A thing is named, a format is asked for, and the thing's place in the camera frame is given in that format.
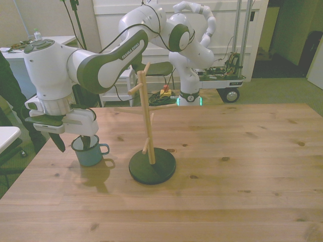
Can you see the dark green chair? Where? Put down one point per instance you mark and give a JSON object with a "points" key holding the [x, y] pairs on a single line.
{"points": [[159, 69]]}

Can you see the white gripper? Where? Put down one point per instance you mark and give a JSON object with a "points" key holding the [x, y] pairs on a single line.
{"points": [[78, 123]]}

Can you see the yellow emergency stop button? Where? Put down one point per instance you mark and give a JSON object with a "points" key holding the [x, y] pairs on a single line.
{"points": [[166, 92]]}

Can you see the white wheeled equipment cart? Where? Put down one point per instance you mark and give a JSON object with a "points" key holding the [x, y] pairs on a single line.
{"points": [[222, 82]]}

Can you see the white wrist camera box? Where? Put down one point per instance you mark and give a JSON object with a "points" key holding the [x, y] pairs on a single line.
{"points": [[32, 106]]}

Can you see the person in dark trousers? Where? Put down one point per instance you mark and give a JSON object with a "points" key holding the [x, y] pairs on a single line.
{"points": [[17, 95]]}

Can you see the white seat on black frame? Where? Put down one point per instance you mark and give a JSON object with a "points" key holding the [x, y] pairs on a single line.
{"points": [[7, 134]]}

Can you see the light blue enamel mug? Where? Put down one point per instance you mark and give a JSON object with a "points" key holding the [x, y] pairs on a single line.
{"points": [[88, 157]]}

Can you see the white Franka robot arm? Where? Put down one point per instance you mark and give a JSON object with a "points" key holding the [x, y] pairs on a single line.
{"points": [[101, 65]]}

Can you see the black tripod stand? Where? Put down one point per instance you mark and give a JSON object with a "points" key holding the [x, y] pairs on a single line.
{"points": [[78, 25]]}

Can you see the aluminium frame posts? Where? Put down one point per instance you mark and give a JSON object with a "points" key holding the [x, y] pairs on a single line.
{"points": [[243, 30]]}

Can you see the small white side table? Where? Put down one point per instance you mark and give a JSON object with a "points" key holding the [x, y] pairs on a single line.
{"points": [[128, 74]]}

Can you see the clear plastic bottle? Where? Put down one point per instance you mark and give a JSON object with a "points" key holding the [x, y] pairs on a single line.
{"points": [[38, 34]]}

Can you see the white paper sheet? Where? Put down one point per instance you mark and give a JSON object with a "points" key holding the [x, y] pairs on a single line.
{"points": [[152, 1]]}

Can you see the wooden mug tree black base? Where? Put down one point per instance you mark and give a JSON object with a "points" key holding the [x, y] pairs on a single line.
{"points": [[151, 167]]}

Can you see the white desk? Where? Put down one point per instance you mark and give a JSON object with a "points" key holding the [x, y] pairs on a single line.
{"points": [[63, 39]]}

